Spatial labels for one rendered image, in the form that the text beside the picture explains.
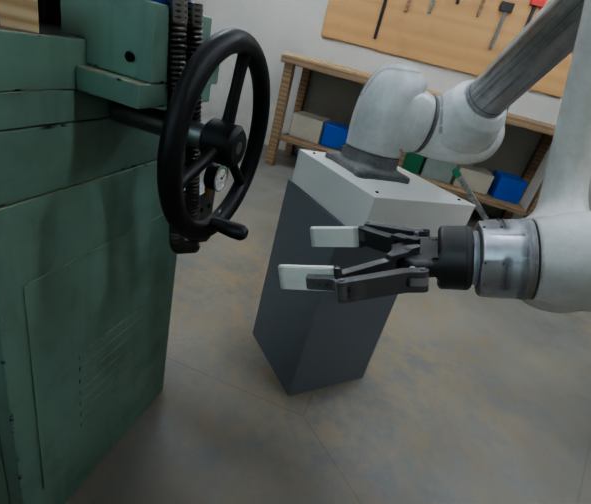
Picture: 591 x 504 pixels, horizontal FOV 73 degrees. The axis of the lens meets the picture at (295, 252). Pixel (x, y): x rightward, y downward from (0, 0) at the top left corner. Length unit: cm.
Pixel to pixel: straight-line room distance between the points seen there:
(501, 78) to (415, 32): 282
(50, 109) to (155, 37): 16
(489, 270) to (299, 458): 86
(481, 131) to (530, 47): 21
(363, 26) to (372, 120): 283
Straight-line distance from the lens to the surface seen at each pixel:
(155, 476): 113
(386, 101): 105
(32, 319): 69
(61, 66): 60
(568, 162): 67
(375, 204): 91
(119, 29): 59
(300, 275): 46
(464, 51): 381
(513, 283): 47
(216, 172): 88
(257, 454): 118
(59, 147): 62
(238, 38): 55
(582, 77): 65
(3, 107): 55
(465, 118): 108
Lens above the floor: 96
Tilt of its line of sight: 27 degrees down
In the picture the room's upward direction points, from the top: 15 degrees clockwise
